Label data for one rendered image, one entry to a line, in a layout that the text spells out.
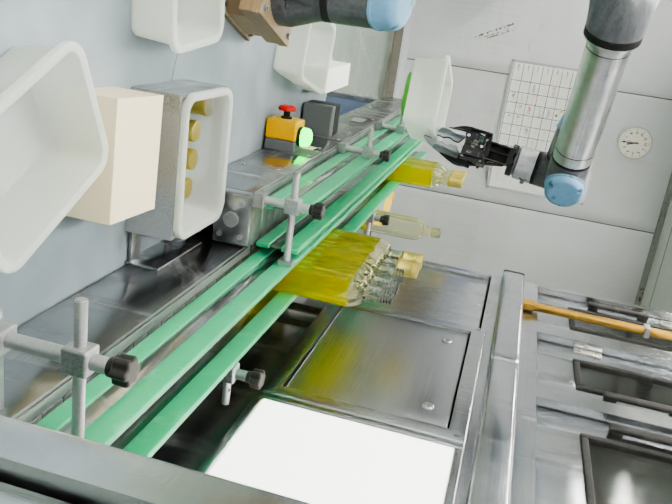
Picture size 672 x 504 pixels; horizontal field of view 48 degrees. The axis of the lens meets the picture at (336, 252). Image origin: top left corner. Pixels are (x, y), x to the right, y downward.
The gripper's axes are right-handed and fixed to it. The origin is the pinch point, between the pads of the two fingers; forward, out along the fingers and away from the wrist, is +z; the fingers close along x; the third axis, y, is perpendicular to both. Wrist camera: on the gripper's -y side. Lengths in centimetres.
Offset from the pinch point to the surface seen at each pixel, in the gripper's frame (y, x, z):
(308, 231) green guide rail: 30.9, 29.4, 12.1
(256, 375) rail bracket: 65, 51, 4
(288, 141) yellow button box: 11.0, 12.3, 28.2
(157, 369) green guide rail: 87, 50, 11
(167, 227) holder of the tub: 66, 35, 24
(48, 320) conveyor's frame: 85, 50, 27
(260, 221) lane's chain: 40, 30, 19
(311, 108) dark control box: -13.5, 0.3, 33.0
